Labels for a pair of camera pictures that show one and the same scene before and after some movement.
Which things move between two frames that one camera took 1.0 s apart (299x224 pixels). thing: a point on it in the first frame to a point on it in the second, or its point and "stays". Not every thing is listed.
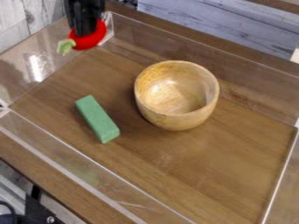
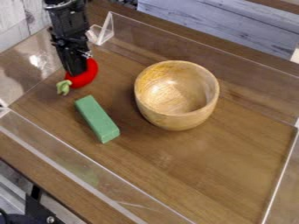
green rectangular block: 100,122 stays
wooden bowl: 176,94 stays
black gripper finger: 88,11 to 74,52
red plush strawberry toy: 82,42 to 79,80
